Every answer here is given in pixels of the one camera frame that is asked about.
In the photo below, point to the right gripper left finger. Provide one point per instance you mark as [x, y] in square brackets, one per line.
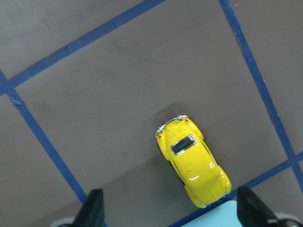
[92, 212]

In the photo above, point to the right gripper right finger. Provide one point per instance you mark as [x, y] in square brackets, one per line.
[253, 212]

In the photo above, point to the yellow toy beetle car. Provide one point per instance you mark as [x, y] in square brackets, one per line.
[182, 144]

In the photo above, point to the light blue plastic bin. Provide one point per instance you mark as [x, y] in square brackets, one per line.
[224, 215]

